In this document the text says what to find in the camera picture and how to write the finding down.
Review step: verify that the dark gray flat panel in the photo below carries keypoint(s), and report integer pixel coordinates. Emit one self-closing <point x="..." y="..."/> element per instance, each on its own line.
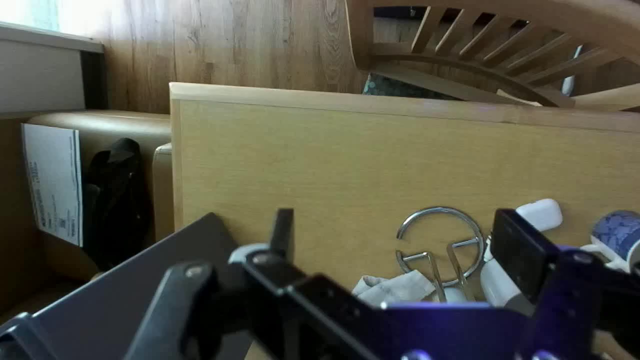
<point x="127" y="287"/>

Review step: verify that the tall white mug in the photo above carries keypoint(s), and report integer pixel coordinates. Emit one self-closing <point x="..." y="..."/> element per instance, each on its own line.
<point x="541" y="213"/>

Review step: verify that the white mug with print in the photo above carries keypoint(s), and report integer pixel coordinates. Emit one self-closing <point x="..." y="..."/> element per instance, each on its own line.
<point x="248" y="253"/>

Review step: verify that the crumpled white cloth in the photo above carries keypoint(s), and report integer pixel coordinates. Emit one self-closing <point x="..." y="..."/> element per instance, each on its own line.
<point x="393" y="289"/>

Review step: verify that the wooden slatted chair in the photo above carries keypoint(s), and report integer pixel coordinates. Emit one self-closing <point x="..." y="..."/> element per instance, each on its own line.
<point x="532" y="22"/>

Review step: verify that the small white mug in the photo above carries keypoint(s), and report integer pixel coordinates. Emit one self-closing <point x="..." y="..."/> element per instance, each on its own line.
<point x="497" y="283"/>

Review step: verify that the black bag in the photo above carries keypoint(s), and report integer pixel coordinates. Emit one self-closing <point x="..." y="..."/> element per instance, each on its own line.
<point x="116" y="200"/>

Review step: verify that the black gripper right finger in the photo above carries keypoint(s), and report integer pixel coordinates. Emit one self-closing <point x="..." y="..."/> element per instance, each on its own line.
<point x="524" y="257"/>

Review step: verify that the white printed paper sheet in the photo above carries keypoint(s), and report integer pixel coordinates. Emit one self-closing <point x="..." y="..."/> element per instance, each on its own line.
<point x="52" y="183"/>

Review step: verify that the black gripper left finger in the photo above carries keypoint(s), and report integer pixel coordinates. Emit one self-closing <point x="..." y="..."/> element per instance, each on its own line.
<point x="282" y="232"/>

